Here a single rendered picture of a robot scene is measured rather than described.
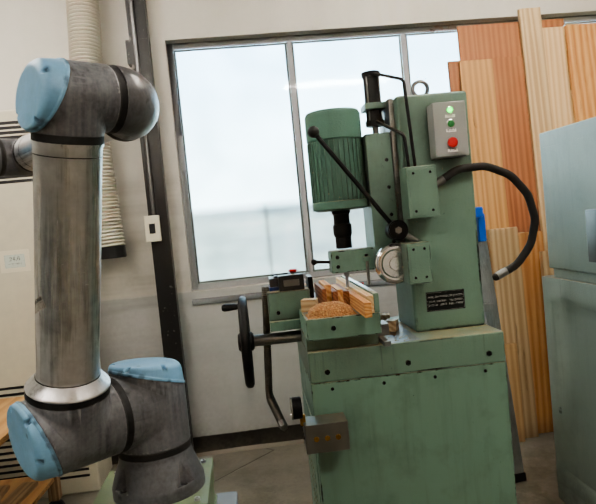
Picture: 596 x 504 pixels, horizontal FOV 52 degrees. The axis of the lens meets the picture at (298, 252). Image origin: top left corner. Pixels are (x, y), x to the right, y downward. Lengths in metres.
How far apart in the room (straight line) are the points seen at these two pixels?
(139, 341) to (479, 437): 1.92
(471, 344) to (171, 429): 0.93
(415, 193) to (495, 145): 1.57
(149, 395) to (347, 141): 1.00
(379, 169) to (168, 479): 1.09
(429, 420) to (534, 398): 1.48
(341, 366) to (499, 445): 0.53
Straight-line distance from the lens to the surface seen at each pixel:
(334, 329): 1.71
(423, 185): 1.81
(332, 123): 1.88
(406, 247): 1.79
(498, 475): 1.99
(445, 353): 1.83
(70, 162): 1.06
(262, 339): 1.94
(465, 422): 1.90
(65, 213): 1.07
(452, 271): 1.92
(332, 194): 1.86
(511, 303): 3.19
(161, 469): 1.31
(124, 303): 3.26
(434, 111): 1.86
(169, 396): 1.28
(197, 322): 3.23
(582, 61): 3.65
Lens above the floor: 1.18
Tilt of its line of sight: 3 degrees down
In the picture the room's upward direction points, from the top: 6 degrees counter-clockwise
